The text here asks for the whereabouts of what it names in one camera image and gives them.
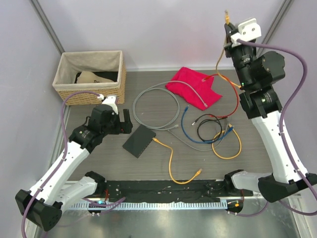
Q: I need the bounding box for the black network switch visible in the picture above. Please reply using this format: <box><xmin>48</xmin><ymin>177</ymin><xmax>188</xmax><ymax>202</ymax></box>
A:
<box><xmin>122</xmin><ymin>125</ymin><xmax>156</xmax><ymax>158</ymax></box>

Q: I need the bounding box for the orange red ethernet cable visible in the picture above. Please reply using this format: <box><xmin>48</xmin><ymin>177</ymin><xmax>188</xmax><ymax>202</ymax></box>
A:
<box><xmin>202</xmin><ymin>74</ymin><xmax>240</xmax><ymax>119</ymax></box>

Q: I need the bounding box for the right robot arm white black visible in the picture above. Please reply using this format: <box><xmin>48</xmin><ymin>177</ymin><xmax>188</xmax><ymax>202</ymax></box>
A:
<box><xmin>223</xmin><ymin>18</ymin><xmax>317</xmax><ymax>203</ymax></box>

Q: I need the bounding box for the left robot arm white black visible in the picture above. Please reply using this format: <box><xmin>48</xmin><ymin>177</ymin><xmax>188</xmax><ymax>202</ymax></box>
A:
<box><xmin>15</xmin><ymin>104</ymin><xmax>133</xmax><ymax>232</ymax></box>

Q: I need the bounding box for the beige cloth in basket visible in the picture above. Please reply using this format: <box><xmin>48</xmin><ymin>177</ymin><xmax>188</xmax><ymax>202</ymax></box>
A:
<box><xmin>75</xmin><ymin>71</ymin><xmax>118</xmax><ymax>84</ymax></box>

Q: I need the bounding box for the pink folded cloth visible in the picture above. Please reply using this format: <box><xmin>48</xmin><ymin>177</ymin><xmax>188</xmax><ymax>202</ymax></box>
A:
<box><xmin>165</xmin><ymin>67</ymin><xmax>222</xmax><ymax>111</ymax></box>

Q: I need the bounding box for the wicker basket with liner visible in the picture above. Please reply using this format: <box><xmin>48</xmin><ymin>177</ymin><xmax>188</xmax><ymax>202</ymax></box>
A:
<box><xmin>53</xmin><ymin>51</ymin><xmax>126</xmax><ymax>104</ymax></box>

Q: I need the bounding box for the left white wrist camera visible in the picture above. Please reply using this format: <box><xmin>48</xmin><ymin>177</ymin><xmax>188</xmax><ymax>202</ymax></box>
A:
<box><xmin>97</xmin><ymin>94</ymin><xmax>118</xmax><ymax>114</ymax></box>

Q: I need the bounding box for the grey ethernet cable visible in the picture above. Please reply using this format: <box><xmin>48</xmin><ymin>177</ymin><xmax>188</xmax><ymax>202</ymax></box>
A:
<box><xmin>132</xmin><ymin>80</ymin><xmax>228</xmax><ymax>152</ymax></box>

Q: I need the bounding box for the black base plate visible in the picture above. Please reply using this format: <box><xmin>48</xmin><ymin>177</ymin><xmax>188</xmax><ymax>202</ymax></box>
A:
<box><xmin>106</xmin><ymin>179</ymin><xmax>253</xmax><ymax>203</ymax></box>

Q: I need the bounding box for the blue ethernet cable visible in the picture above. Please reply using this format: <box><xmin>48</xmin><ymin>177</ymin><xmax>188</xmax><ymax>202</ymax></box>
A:
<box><xmin>180</xmin><ymin>105</ymin><xmax>235</xmax><ymax>144</ymax></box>

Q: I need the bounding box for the black ethernet cable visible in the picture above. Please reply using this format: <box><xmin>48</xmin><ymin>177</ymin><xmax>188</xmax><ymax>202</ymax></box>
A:
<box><xmin>192</xmin><ymin>114</ymin><xmax>223</xmax><ymax>142</ymax></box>

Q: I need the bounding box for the white slotted cable duct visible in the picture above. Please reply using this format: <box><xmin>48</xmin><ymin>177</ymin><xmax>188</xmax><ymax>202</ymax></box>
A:
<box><xmin>68</xmin><ymin>200</ymin><xmax>227</xmax><ymax>212</ymax></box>

